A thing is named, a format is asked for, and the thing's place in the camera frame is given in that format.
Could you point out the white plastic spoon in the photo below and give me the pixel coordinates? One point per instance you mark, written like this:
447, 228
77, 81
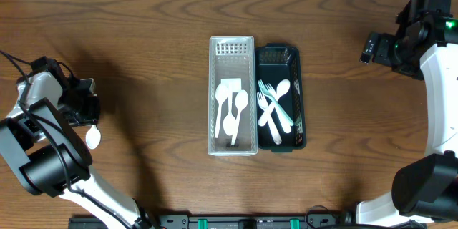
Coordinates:
241, 102
93, 137
229, 120
267, 91
221, 94

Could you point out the white plastic fork slanted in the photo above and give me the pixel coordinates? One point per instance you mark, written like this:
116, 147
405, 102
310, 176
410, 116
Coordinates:
263, 104

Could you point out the white plastic fork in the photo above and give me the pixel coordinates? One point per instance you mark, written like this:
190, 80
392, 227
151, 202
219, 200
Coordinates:
269, 91
286, 127

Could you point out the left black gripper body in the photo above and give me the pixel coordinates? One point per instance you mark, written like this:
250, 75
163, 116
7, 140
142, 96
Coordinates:
87, 113

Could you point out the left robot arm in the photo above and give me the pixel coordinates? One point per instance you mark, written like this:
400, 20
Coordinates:
47, 138

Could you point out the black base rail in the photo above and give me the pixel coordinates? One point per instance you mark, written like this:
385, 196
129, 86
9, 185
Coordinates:
319, 219

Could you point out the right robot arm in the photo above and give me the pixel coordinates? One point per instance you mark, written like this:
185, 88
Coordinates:
424, 48

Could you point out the black plastic mesh tray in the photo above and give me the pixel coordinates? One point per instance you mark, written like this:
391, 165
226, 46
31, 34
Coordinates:
275, 62

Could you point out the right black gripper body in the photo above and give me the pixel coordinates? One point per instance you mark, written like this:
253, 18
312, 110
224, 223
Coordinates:
394, 51

